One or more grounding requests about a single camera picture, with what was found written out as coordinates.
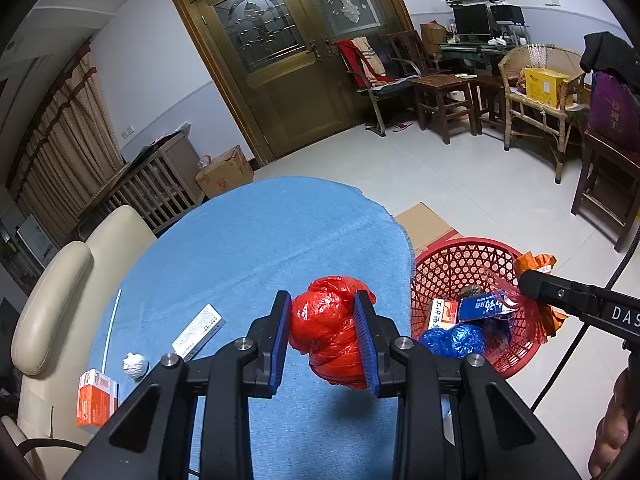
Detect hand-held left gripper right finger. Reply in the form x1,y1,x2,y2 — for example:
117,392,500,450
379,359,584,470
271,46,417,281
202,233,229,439
352,290,583,480

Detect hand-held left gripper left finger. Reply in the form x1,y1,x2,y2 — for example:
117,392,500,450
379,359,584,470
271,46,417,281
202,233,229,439
62,290,292,480

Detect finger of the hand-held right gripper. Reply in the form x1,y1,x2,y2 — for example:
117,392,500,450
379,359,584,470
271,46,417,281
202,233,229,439
518,269,601,318

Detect orange plastic bag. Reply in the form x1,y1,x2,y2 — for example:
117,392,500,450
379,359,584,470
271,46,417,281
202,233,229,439
515,252,568,338

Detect red plastic bag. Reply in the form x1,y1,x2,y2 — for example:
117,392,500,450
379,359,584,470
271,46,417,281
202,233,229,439
288,276,377,391

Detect blue packet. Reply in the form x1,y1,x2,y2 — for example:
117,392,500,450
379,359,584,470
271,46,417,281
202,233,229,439
459,292,516,322

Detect red and white medicine box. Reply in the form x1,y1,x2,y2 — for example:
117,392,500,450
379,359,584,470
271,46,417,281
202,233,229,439
429,299,460,332

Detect blue plastic bag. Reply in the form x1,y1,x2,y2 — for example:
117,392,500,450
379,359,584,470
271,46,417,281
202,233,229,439
417,323,486,361

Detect red plastic basket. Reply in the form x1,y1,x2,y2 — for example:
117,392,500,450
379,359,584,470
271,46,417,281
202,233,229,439
410,239,553,380

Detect person's right hand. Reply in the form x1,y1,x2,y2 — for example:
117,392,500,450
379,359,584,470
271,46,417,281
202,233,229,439
589,367,640,478

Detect long white carton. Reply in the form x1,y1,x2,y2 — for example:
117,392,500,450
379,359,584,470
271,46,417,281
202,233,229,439
171,305,224,361

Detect dark wooden chair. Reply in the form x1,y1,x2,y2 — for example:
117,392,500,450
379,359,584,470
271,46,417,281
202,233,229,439
571,130,640,253

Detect flat cardboard sheet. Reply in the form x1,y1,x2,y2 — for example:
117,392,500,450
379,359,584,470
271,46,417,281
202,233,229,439
394,202,463,256

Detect white crumpled paper ball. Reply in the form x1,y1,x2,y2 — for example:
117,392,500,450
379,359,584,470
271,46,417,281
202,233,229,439
122,352,150,380

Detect white thin straw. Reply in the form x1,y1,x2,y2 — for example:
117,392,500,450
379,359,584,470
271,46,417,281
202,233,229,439
101,290,122,373

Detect wicker armchair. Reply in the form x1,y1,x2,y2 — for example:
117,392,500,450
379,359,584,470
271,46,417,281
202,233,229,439
498,44,593,183

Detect brown cardboard box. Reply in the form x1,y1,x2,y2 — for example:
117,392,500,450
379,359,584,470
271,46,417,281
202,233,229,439
195,145,254,199

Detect purple bag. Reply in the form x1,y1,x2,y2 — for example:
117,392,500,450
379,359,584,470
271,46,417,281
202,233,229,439
589,71,640,151

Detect orange and white box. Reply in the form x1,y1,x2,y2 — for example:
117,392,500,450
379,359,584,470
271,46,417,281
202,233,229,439
76,368,120,429

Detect yellow box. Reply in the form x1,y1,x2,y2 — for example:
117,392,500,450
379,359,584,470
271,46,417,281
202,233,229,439
522,67,571,110

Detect wooden crib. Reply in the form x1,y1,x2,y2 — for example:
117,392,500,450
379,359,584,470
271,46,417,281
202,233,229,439
77,130,206,236

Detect small dark wooden stool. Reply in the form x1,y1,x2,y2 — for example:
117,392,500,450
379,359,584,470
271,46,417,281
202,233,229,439
470,75,508,133

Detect cream leather sofa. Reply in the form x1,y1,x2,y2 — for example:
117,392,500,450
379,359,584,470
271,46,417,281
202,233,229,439
0,205,158,480

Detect square wooden stool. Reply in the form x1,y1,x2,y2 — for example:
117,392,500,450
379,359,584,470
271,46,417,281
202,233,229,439
411,74,478,145

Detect black cloth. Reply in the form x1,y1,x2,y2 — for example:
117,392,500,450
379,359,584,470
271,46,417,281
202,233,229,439
580,31,636,73

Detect glass computer desk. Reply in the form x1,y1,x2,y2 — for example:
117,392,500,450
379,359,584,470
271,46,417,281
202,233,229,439
439,35,531,73

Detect wooden double door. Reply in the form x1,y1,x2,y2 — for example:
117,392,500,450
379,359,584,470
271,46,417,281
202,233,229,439
163,0,416,166

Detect white appliance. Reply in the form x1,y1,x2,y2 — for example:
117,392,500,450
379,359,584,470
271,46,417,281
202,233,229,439
15,215,56,261

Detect small black monitor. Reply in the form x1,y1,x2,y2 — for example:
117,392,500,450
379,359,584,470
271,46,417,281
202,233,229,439
490,4,526,26

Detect dark wooden armchair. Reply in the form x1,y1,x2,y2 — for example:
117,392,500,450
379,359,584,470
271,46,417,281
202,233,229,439
387,30,451,76

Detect large black monitor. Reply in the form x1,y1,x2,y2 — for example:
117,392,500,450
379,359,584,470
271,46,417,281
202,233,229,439
452,3,493,37

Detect red cloth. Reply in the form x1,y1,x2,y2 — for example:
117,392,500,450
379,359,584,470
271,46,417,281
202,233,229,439
337,39,396,88

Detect brown paper bag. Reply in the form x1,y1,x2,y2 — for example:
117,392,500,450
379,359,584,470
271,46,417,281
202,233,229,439
420,21,448,46

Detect striped beige towel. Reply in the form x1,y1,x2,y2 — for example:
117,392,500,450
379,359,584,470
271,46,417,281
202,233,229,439
350,36,388,78

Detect beige curtains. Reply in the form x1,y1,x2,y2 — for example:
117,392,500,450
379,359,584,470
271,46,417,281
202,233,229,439
7,42,126,221

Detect black cable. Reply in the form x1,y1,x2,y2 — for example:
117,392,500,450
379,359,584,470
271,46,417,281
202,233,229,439
531,230,640,409

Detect metal frame chair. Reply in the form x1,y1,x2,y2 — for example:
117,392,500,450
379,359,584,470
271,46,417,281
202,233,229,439
337,37,421,137

